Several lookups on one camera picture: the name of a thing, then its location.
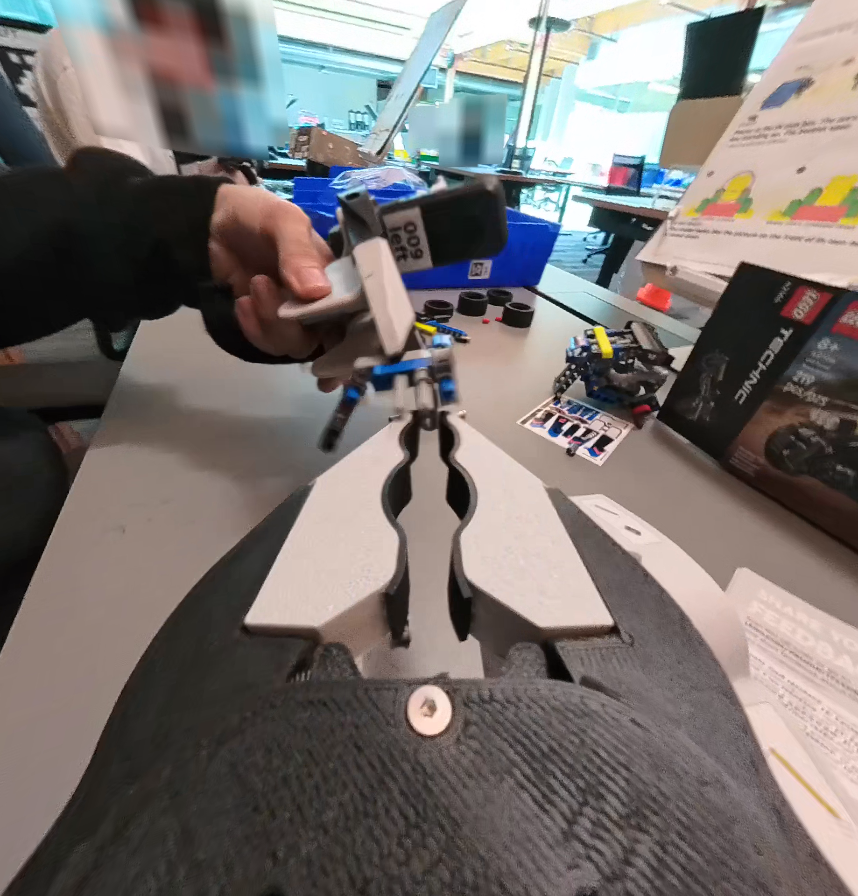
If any black panel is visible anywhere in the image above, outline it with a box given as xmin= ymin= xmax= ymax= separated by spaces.
xmin=680 ymin=6 xmax=767 ymax=100

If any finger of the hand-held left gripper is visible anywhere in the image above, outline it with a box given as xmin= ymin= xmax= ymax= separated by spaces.
xmin=312 ymin=317 xmax=382 ymax=384
xmin=351 ymin=237 xmax=416 ymax=359

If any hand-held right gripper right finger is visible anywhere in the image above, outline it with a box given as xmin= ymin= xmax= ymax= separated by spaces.
xmin=437 ymin=413 xmax=615 ymax=644

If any person's left hand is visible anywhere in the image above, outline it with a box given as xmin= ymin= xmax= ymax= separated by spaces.
xmin=208 ymin=182 xmax=335 ymax=365

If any partly built lego car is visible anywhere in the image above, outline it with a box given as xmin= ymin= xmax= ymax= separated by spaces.
xmin=554 ymin=322 xmax=676 ymax=429

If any sticker sheet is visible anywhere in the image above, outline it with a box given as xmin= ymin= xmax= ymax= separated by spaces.
xmin=517 ymin=395 xmax=634 ymax=466

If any white instruction poster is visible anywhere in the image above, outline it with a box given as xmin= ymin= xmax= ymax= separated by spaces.
xmin=639 ymin=0 xmax=858 ymax=289

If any person's dark clothing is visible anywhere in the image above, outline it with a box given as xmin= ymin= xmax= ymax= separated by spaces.
xmin=0 ymin=402 xmax=73 ymax=687

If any cardboard box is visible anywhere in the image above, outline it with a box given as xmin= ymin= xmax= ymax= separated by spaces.
xmin=659 ymin=94 xmax=745 ymax=169

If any leaning wooden board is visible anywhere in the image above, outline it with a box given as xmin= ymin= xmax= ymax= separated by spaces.
xmin=361 ymin=0 xmax=470 ymax=161

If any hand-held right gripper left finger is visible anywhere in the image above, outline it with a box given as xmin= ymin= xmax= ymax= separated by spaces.
xmin=244 ymin=413 xmax=422 ymax=657

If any blue plastic bin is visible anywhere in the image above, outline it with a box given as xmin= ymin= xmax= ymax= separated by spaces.
xmin=292 ymin=175 xmax=563 ymax=290

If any person's left forearm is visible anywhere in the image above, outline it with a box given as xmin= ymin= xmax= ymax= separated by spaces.
xmin=0 ymin=147 xmax=237 ymax=354

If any blue grey lego assembly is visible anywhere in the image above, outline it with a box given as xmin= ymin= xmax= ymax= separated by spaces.
xmin=318 ymin=335 xmax=462 ymax=453

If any lego set box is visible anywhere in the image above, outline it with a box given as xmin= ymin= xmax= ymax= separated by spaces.
xmin=656 ymin=262 xmax=858 ymax=561

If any clear plastic bag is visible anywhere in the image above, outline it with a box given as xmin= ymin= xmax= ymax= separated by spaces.
xmin=330 ymin=164 xmax=430 ymax=196

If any printed paper leaflet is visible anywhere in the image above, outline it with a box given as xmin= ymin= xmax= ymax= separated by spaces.
xmin=725 ymin=567 xmax=858 ymax=813

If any open instruction booklet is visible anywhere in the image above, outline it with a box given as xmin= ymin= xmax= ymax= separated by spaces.
xmin=570 ymin=493 xmax=858 ymax=893

